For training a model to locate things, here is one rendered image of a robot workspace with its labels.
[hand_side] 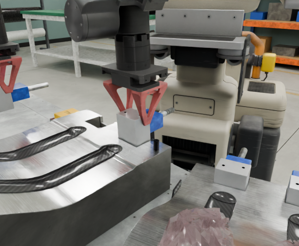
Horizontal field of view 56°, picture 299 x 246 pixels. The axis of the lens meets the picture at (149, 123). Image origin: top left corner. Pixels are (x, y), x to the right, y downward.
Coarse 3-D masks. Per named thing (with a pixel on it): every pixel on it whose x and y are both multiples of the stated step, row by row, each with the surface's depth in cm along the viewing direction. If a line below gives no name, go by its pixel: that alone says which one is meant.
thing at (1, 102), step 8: (0, 88) 59; (16, 88) 61; (24, 88) 63; (32, 88) 65; (40, 88) 67; (0, 96) 59; (8, 96) 60; (16, 96) 62; (24, 96) 63; (0, 104) 60; (8, 104) 61
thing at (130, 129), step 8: (120, 112) 51; (128, 112) 51; (136, 112) 51; (160, 112) 56; (168, 112) 57; (120, 120) 51; (128, 120) 49; (136, 120) 48; (152, 120) 52; (160, 120) 53; (120, 128) 52; (128, 128) 50; (136, 128) 49; (144, 128) 50; (152, 128) 52; (120, 136) 52; (128, 136) 51; (136, 136) 49; (144, 136) 51; (136, 144) 50
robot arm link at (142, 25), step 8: (120, 8) 42; (128, 8) 41; (136, 8) 41; (120, 16) 42; (128, 16) 42; (136, 16) 42; (144, 16) 43; (120, 24) 43; (128, 24) 42; (136, 24) 42; (144, 24) 43; (120, 32) 43; (128, 32) 43; (136, 32) 43; (144, 32) 44; (136, 40) 44
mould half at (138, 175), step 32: (32, 128) 58; (64, 128) 57; (96, 128) 57; (32, 160) 47; (64, 160) 47; (128, 160) 46; (160, 160) 49; (32, 192) 38; (64, 192) 39; (96, 192) 40; (128, 192) 45; (160, 192) 52; (0, 224) 31; (32, 224) 34; (64, 224) 37; (96, 224) 42
